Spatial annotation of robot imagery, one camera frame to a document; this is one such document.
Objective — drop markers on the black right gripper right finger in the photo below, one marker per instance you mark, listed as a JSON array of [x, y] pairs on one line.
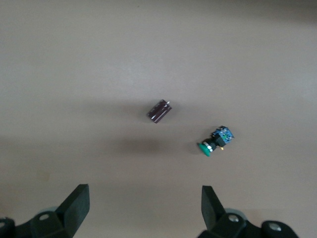
[[218, 223]]

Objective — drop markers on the dark cylindrical capacitor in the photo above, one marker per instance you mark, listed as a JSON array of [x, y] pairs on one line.
[[159, 111]]

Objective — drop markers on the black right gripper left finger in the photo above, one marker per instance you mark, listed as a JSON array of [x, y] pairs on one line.
[[67, 218]]

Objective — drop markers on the green push button switch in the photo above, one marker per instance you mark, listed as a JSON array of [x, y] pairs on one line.
[[218, 141]]

